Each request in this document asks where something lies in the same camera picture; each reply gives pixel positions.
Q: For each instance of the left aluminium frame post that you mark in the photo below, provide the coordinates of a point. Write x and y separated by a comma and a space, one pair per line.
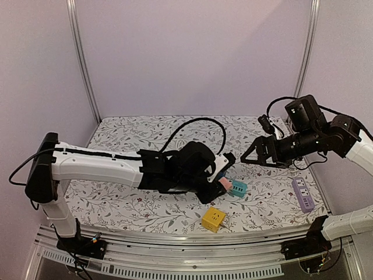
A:
80, 54

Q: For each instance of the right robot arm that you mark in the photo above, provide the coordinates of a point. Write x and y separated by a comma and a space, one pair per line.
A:
344, 135

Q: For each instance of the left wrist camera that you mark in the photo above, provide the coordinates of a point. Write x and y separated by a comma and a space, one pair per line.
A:
221, 163

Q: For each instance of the aluminium frame post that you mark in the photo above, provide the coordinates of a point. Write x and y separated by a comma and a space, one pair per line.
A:
309, 42
80, 54

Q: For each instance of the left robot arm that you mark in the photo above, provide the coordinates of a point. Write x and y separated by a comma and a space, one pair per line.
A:
194, 168

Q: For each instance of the floral table mat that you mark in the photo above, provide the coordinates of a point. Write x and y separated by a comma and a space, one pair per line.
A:
269, 203

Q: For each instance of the right aluminium frame post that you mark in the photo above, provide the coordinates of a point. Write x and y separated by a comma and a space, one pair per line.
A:
309, 42

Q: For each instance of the teal power strip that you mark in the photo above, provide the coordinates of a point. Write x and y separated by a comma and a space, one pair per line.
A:
238, 189

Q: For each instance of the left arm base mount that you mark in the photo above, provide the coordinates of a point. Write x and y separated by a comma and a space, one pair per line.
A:
92, 247

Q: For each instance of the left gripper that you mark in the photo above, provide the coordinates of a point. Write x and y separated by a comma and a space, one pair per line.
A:
213, 193

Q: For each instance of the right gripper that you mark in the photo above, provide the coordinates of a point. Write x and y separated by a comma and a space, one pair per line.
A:
270, 150

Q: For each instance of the pink plug adapter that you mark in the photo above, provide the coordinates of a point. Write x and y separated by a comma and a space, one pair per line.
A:
227, 184

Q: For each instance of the purple power strip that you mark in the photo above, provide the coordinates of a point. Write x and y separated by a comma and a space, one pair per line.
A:
303, 195

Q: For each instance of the aluminium front rail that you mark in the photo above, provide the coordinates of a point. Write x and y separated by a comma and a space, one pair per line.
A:
249, 255

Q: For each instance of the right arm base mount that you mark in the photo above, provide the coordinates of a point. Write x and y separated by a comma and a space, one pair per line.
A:
306, 246

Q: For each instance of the yellow cube socket adapter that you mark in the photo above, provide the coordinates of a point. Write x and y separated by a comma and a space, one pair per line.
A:
212, 219

